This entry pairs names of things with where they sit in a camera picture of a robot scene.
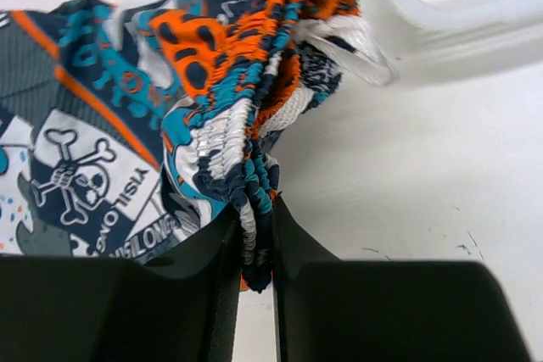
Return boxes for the white perforated plastic basket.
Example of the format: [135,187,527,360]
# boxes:
[360,0,542,86]

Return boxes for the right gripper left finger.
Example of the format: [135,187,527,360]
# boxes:
[1,208,241,361]

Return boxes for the colourful patterned shorts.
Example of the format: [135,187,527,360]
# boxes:
[1,0,393,292]

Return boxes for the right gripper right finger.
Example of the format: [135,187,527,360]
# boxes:
[272,199,530,361]

